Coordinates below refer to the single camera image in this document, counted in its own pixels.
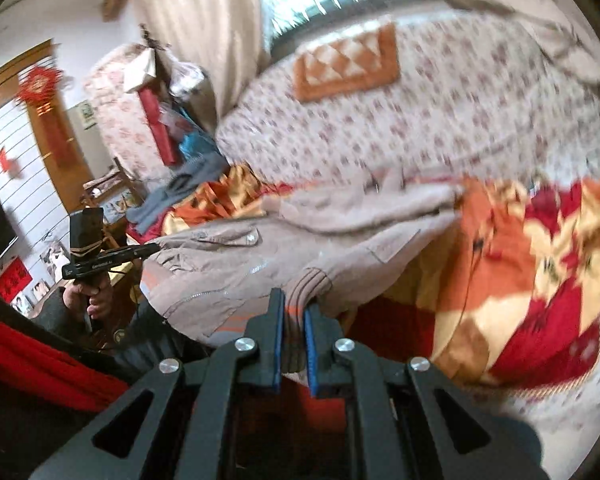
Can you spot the beige zip jacket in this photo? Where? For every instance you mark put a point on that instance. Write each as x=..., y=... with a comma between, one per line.
x=230, y=270

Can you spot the wooden chair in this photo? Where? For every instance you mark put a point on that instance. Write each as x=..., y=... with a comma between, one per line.
x=105, y=185

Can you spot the person's red clothing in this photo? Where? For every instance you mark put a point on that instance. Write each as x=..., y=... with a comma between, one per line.
x=30, y=360

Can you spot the blue plastic bag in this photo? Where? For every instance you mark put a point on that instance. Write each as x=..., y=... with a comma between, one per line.
x=195, y=144

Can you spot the red orange patterned bedsheet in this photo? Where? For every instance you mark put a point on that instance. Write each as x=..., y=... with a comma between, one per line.
x=505, y=285

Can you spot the person's left forearm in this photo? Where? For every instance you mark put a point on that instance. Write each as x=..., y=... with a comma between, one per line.
x=55, y=316

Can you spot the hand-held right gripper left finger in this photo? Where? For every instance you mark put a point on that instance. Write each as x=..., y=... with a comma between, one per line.
x=278, y=340

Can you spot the floral cloth bundle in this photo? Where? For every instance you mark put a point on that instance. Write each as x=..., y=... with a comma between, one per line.
x=120, y=110

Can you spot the orange checkered cushion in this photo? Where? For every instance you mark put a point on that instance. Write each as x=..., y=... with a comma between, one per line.
x=347, y=86

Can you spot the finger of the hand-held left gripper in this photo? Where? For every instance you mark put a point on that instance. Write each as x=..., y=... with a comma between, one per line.
x=135, y=252

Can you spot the grey garment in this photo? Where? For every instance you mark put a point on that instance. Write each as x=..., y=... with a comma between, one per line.
x=155, y=210

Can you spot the cream curtain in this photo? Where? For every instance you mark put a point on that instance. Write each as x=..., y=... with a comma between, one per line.
x=200, y=20

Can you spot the wooden door frame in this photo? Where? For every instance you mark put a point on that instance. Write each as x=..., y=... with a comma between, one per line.
x=60, y=160

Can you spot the red knot wall decoration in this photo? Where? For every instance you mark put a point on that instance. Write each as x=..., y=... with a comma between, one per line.
x=40, y=85

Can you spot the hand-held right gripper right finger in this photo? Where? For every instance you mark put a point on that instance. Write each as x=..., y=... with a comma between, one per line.
x=310, y=355

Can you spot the floral quilt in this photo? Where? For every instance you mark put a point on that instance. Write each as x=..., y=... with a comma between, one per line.
x=455, y=110

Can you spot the person's left hand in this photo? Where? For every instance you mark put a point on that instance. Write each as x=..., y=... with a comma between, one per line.
x=97, y=300

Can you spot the red bag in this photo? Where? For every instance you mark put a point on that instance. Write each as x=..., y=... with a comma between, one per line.
x=160, y=130

